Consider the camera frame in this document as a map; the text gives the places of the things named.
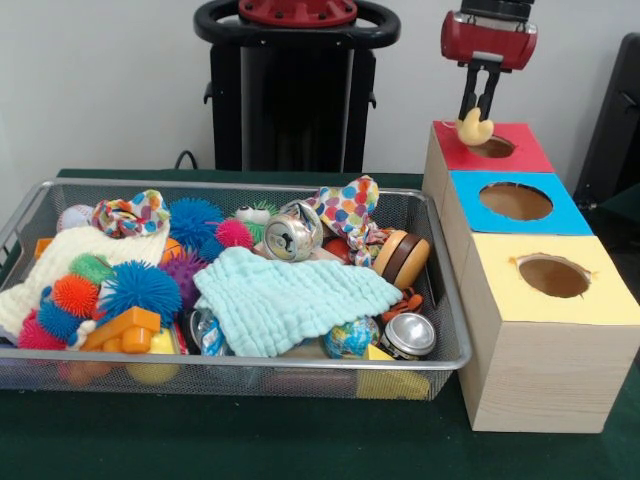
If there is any black flat panel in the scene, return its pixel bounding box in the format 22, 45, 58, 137
573, 32, 640, 204

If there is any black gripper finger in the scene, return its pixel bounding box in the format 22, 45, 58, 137
458, 62, 482, 124
478, 67, 503, 124

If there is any green spiky ball with eyes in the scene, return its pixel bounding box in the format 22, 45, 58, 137
230, 200, 279, 239

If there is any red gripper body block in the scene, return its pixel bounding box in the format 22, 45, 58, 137
439, 10, 540, 71

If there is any black cable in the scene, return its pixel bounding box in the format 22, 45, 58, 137
173, 148, 200, 171

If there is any wooden toy hamburger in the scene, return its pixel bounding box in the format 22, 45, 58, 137
372, 229, 432, 291

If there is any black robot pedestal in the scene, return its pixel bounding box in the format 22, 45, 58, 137
193, 0, 402, 174

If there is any polka-dot fabric cloth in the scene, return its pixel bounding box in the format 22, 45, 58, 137
304, 174, 396, 269

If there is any wooden box with three holes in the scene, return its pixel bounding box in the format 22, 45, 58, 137
422, 119, 630, 434

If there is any dark green table cloth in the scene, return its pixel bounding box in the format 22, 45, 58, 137
0, 168, 640, 480
602, 182, 640, 214

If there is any crushed silver drink can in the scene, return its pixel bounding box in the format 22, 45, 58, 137
262, 199, 325, 262

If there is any cream waffle cloth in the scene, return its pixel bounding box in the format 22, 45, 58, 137
0, 227, 169, 336

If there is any shallow wire mesh bin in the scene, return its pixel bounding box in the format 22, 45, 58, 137
0, 178, 472, 401

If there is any blue spiky rubber ball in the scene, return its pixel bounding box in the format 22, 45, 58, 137
97, 259, 182, 329
168, 197, 225, 251

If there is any polka-dot fabric scrunchie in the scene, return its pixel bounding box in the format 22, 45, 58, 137
92, 188, 172, 239

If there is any mint green waffle cloth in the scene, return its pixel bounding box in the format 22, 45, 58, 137
193, 247, 404, 359

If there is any yellow plush duck toy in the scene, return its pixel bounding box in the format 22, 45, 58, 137
454, 107, 496, 147

